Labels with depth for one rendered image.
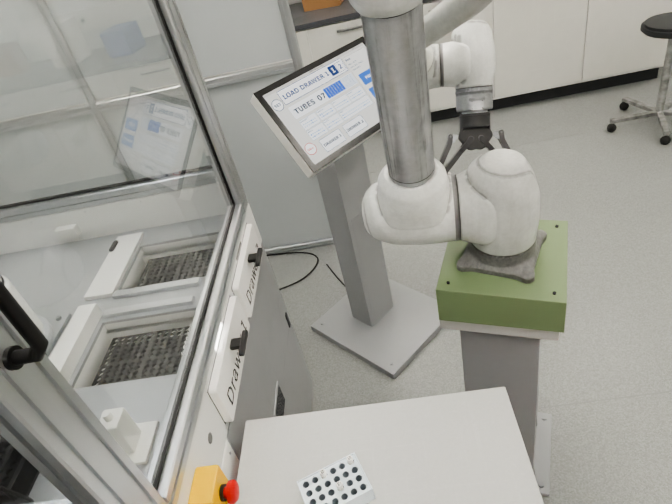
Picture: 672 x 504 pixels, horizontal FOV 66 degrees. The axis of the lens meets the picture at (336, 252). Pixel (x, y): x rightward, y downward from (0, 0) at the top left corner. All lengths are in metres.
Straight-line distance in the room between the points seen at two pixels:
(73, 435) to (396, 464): 0.62
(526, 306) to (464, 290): 0.14
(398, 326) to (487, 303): 1.11
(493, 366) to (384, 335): 0.89
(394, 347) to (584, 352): 0.75
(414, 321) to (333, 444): 1.27
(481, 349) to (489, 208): 0.45
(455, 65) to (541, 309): 0.60
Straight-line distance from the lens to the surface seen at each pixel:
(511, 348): 1.43
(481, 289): 1.25
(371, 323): 2.33
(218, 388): 1.11
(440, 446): 1.11
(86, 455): 0.75
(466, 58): 1.32
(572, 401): 2.13
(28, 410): 0.67
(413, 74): 0.94
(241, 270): 1.36
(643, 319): 2.45
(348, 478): 1.06
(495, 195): 1.14
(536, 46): 4.05
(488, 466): 1.09
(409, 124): 0.99
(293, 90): 1.74
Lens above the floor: 1.71
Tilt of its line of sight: 37 degrees down
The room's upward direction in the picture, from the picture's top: 14 degrees counter-clockwise
